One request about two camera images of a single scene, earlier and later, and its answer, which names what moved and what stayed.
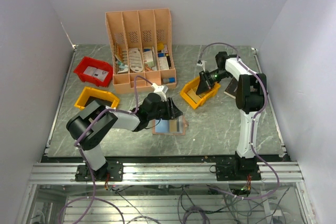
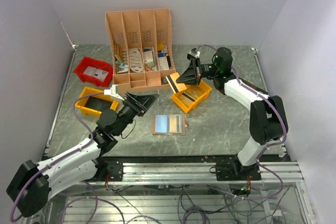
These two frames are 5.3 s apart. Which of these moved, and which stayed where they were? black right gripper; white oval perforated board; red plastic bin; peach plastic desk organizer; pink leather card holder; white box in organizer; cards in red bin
Moved: black right gripper
Stayed: pink leather card holder; peach plastic desk organizer; red plastic bin; cards in red bin; white box in organizer; white oval perforated board
